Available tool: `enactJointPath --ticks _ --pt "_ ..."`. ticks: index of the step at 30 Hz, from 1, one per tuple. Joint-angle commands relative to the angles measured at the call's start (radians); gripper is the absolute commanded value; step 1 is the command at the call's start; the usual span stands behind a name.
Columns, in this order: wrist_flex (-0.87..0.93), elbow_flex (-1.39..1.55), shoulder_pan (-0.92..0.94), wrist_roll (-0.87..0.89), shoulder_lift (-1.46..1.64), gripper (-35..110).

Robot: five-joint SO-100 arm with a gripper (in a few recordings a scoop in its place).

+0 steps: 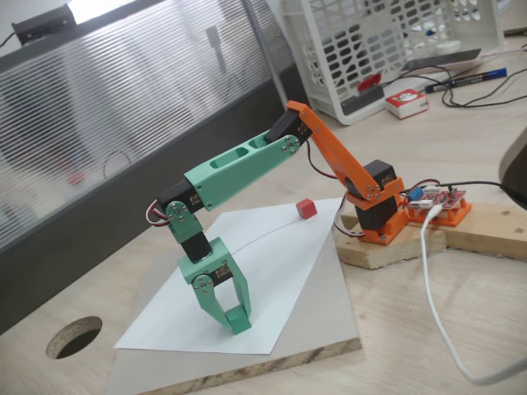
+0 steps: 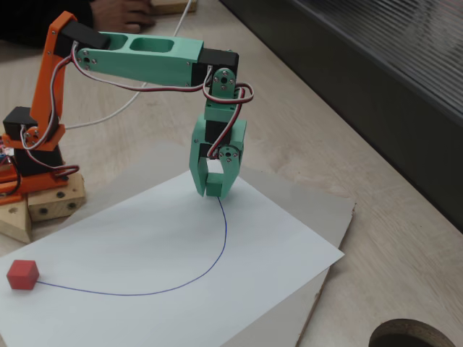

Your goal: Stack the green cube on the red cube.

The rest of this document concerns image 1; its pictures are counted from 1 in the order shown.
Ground white plastic basket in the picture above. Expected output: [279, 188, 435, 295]
[282, 0, 506, 127]

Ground blue marker pen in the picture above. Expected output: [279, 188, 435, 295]
[423, 67, 508, 94]

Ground white USB cable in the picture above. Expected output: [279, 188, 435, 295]
[419, 205, 527, 387]

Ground green cube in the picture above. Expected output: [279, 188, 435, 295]
[225, 304, 253, 335]

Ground dark flat smartphone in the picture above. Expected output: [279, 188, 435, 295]
[399, 48, 483, 73]

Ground grey rounded object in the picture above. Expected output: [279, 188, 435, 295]
[497, 126, 527, 194]

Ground black power cable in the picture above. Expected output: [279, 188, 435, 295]
[442, 180, 527, 209]

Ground thin black cable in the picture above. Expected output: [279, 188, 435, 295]
[397, 65, 527, 109]

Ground red cube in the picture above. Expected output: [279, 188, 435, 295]
[295, 197, 318, 221]

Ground grey chipboard panel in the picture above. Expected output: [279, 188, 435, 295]
[105, 232, 363, 395]

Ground white paper sheet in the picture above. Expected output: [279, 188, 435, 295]
[114, 197, 346, 356]

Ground red and white small box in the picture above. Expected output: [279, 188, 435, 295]
[385, 88, 429, 120]

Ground orange circuit board holder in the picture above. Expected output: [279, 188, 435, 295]
[405, 196, 473, 228]

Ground base servo wire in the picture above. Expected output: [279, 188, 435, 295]
[333, 193, 366, 240]

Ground black box device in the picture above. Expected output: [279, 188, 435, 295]
[11, 3, 77, 44]

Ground ribbed glass desk partition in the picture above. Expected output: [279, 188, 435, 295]
[0, 0, 308, 337]

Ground wooden base block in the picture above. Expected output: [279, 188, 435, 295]
[335, 211, 449, 271]

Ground red controller circuit board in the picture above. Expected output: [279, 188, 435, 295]
[405, 185, 469, 211]

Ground black rectangular block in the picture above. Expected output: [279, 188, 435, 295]
[341, 86, 386, 116]

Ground wrist servo wire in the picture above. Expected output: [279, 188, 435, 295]
[146, 199, 172, 226]

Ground upper arm servo wire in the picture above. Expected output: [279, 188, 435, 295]
[306, 142, 343, 181]

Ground wooden base plank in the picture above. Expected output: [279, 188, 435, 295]
[446, 200, 527, 261]

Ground red plastic clip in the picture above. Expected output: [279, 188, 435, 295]
[357, 73, 384, 91]

